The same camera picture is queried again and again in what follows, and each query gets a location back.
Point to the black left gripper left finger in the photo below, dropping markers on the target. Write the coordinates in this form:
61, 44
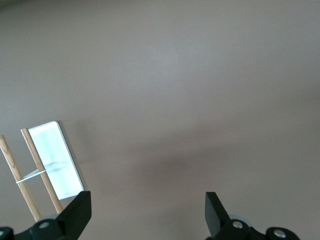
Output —
75, 215

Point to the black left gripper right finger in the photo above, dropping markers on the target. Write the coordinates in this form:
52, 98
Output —
215, 217

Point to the white rectangular tray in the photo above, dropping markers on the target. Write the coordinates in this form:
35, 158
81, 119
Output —
55, 155

